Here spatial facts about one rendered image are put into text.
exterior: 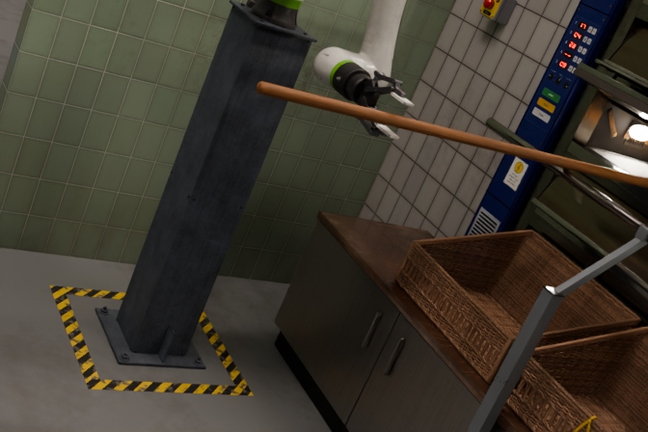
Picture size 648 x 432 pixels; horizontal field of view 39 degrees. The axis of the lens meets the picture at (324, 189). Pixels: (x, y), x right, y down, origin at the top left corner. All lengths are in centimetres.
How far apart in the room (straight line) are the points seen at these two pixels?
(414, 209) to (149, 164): 108
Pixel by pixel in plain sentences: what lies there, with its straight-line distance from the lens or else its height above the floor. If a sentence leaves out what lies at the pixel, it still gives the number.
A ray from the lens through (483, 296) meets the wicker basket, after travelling 321.
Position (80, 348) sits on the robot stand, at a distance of 312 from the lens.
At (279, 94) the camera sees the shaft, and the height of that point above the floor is 118.
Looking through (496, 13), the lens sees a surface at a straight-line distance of 354.
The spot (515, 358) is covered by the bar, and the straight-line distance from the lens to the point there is 244.
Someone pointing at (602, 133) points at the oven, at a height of 123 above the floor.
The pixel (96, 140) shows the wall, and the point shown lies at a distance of 344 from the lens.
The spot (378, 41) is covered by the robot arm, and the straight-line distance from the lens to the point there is 257.
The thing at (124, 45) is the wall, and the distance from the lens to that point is 332.
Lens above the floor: 166
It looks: 18 degrees down
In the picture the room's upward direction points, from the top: 23 degrees clockwise
